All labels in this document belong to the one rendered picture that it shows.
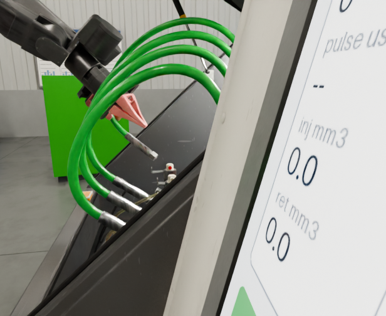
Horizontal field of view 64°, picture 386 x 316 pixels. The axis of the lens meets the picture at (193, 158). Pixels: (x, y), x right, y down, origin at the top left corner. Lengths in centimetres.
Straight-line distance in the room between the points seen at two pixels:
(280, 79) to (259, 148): 4
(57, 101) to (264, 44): 381
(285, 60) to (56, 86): 384
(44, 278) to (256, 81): 53
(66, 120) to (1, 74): 387
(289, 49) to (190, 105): 82
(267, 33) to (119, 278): 29
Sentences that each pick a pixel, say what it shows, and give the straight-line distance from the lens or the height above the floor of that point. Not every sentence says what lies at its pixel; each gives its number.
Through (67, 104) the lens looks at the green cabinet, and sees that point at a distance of 397.
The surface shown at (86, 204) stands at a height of 113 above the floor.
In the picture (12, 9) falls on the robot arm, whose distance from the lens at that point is 67.
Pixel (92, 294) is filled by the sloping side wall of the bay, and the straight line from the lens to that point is 40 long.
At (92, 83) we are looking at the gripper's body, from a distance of 66.
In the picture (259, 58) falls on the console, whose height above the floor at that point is 131.
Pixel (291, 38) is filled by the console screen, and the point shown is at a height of 132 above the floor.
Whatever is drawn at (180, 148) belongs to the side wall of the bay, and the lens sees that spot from 100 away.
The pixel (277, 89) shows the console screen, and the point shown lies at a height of 129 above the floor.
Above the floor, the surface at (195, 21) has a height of 141.
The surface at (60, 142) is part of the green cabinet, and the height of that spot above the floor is 52.
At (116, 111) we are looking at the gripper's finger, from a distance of 65.
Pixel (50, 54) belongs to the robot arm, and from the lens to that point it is 66.
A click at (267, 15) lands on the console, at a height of 134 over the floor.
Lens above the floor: 130
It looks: 15 degrees down
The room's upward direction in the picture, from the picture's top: straight up
